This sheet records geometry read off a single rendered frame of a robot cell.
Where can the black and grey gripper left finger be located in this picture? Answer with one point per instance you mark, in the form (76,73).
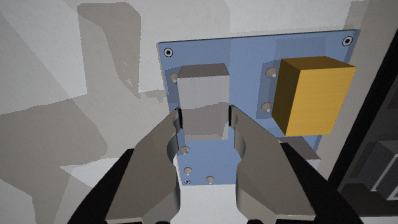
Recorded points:
(142,187)

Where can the yellow brass block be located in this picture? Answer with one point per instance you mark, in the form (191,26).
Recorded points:
(309,94)

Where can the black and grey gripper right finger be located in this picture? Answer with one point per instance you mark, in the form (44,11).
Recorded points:
(276,185)

